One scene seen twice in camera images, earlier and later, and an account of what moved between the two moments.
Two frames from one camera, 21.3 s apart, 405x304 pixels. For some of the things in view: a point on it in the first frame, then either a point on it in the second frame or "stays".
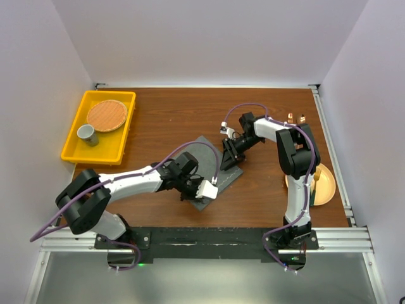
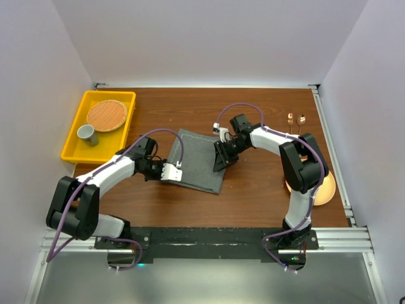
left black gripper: (192, 196) → (157, 177)
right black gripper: (231, 156) → (222, 158)
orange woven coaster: (107, 115) stays
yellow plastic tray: (101, 133) stays
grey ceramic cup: (87, 132) stays
